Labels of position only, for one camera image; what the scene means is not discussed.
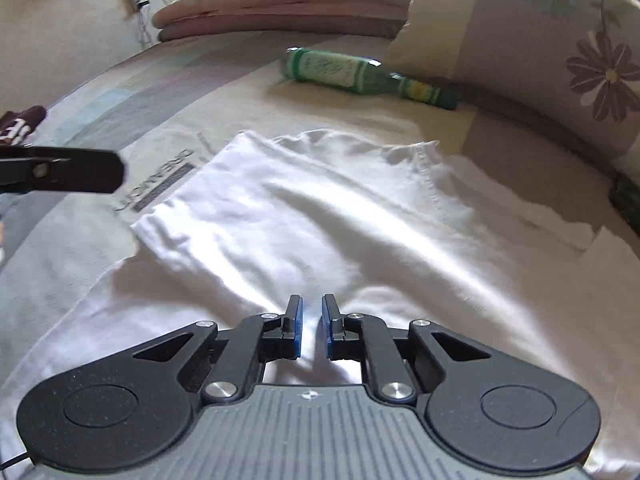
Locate white printed t-shirt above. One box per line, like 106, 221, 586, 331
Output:
0, 129, 640, 480

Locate folded pink floral quilt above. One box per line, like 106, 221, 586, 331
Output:
151, 0, 426, 43

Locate black wall cables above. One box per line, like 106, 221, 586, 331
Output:
72, 0, 166, 51

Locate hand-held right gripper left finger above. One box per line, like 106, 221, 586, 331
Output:
132, 294, 305, 406

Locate floral patchwork pillow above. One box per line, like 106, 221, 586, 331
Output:
385, 0, 640, 181

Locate person's maroon printed clothing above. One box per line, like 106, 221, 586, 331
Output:
0, 105, 47, 142

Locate green glass bottle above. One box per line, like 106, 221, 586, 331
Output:
280, 46, 458, 111

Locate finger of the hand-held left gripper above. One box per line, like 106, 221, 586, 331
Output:
0, 145, 126, 195

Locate phone in cartoon case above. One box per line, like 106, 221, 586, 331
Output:
607, 172, 640, 233

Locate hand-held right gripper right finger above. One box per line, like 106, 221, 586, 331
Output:
321, 292, 493, 406

